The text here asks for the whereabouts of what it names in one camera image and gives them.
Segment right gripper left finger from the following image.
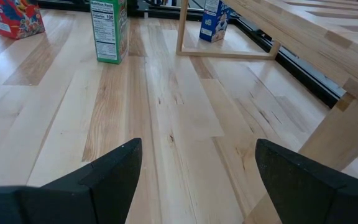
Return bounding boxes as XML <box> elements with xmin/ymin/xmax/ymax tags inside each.
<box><xmin>0</xmin><ymin>138</ymin><xmax>144</xmax><ymax>224</ymax></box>

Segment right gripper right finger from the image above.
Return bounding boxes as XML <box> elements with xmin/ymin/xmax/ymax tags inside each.
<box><xmin>254</xmin><ymin>138</ymin><xmax>358</xmax><ymax>224</ymax></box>

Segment green Apple Jacks cereal box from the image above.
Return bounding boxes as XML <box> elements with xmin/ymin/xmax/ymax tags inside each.
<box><xmin>89</xmin><ymin>0</ymin><xmax>129</xmax><ymax>65</ymax></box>

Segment red Froot Loops cereal box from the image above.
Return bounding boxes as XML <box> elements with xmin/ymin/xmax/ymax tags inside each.
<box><xmin>0</xmin><ymin>0</ymin><xmax>46</xmax><ymax>40</ymax></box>

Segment blue Frosted Flakes cereal box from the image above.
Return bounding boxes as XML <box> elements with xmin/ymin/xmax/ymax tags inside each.
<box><xmin>198</xmin><ymin>0</ymin><xmax>232</xmax><ymax>44</ymax></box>

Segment wooden slatted shelf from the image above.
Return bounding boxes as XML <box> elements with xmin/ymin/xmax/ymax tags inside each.
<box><xmin>175</xmin><ymin>0</ymin><xmax>358</xmax><ymax>224</ymax></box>

